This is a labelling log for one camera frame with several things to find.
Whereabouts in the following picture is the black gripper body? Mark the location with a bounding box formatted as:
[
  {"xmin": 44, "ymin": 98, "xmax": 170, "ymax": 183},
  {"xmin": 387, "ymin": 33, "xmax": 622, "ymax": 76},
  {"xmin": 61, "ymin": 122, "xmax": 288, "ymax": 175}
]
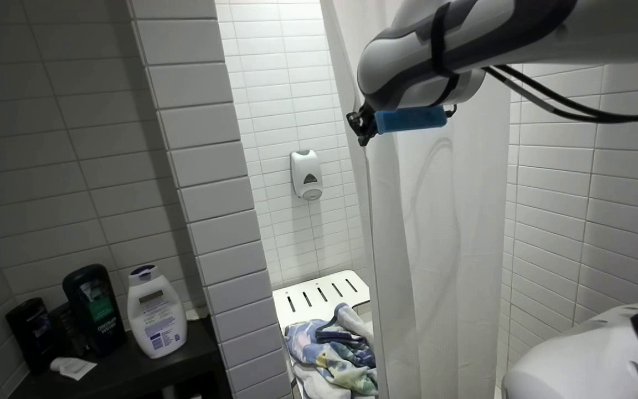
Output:
[{"xmin": 343, "ymin": 102, "xmax": 380, "ymax": 148}]

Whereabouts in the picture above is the white shower curtain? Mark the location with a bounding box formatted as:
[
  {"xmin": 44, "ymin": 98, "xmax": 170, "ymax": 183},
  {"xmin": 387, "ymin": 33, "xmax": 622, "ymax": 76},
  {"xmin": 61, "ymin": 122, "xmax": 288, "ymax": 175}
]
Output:
[{"xmin": 317, "ymin": 0, "xmax": 514, "ymax": 399}]

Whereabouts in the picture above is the white slotted shower seat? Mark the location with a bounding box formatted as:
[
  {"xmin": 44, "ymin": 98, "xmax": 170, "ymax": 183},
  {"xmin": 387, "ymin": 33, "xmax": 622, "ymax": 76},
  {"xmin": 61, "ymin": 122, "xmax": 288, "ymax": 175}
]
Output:
[{"xmin": 269, "ymin": 268, "xmax": 372, "ymax": 334}]

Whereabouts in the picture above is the blue floral towel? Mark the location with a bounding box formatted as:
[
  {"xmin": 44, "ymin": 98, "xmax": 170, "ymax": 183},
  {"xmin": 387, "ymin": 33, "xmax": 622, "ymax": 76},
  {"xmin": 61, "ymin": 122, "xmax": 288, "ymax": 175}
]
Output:
[{"xmin": 280, "ymin": 301, "xmax": 380, "ymax": 399}]

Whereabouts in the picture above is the white lotion pump bottle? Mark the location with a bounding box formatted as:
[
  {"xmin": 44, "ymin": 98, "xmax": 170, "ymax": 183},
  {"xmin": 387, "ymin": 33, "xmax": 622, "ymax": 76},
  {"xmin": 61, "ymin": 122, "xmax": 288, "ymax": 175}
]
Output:
[{"xmin": 124, "ymin": 263, "xmax": 187, "ymax": 361}]

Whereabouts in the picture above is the black green body wash bottle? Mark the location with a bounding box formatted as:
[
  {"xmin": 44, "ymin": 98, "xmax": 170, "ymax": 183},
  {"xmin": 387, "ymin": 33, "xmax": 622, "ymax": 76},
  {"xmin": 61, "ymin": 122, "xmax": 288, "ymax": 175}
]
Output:
[{"xmin": 60, "ymin": 263, "xmax": 125, "ymax": 360}]

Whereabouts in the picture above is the black shelf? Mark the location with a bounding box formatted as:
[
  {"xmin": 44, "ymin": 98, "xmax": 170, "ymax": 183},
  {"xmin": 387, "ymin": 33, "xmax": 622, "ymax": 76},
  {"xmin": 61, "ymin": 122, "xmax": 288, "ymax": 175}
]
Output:
[{"xmin": 9, "ymin": 315, "xmax": 225, "ymax": 399}]

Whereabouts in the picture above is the white crumpled tissue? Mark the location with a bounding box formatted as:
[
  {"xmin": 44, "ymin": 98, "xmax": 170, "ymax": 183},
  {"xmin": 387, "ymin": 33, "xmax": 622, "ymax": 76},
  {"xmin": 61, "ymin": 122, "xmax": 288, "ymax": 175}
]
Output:
[{"xmin": 46, "ymin": 354, "xmax": 99, "ymax": 383}]

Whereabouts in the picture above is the small dark bottle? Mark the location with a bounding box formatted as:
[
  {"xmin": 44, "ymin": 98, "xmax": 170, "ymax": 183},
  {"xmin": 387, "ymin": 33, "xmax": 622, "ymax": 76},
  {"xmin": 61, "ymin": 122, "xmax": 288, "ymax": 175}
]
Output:
[{"xmin": 3, "ymin": 296, "xmax": 60, "ymax": 374}]

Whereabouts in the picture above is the white wall soap dispenser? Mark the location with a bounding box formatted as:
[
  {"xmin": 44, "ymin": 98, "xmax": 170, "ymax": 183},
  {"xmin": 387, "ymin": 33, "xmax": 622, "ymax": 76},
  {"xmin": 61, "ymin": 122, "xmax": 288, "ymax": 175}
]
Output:
[{"xmin": 288, "ymin": 148, "xmax": 325, "ymax": 201}]

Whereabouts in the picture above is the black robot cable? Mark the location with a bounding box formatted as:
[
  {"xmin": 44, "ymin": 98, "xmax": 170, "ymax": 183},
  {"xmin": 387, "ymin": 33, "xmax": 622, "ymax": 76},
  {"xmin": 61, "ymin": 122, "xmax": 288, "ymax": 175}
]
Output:
[{"xmin": 483, "ymin": 61, "xmax": 638, "ymax": 126}]

